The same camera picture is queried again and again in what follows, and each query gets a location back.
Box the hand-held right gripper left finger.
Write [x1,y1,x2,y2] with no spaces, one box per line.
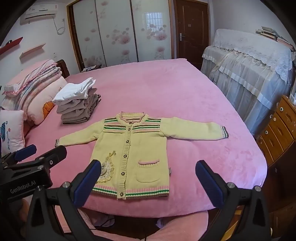
[24,159,109,241]

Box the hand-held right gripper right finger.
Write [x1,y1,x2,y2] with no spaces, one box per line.
[195,159,271,241]

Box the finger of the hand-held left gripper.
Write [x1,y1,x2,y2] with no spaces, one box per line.
[0,144,37,167]
[7,146,67,173]

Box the yellow knit striped cardigan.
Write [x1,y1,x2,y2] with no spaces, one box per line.
[55,111,229,200]

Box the stack of folded beige clothes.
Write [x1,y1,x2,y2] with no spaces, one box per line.
[57,95,99,117]

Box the small white printed cushion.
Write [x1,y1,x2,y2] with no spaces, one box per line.
[0,109,25,156]

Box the pink pillow with orange print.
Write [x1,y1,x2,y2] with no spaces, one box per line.
[14,76,68,126]

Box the white folded garment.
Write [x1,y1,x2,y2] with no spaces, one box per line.
[52,77,96,105]

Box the pink folded quilt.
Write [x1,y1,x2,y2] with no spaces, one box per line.
[2,59,63,110]

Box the dark wooden headboard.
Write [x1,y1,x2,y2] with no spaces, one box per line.
[56,60,70,78]

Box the wooden drawer cabinet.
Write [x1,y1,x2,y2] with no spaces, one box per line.
[255,95,296,167]

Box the pink bed blanket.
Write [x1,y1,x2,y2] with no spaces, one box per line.
[23,58,269,241]

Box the white lace covered furniture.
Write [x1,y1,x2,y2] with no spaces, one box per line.
[201,28,296,136]

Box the floral sliding door wardrobe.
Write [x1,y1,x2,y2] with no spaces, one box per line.
[67,0,177,72]

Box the white air conditioner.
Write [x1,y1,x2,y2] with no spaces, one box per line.
[20,0,57,25]

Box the brown wooden door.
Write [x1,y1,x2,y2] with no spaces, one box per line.
[173,0,211,70]

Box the stack of books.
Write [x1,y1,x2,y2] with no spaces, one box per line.
[255,26,279,42]

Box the pink wall shelf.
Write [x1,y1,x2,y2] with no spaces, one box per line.
[20,43,47,60]

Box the red wall shelf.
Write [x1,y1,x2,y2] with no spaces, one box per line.
[0,37,23,55]

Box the white air conditioner cable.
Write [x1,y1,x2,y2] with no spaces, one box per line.
[54,17,67,36]

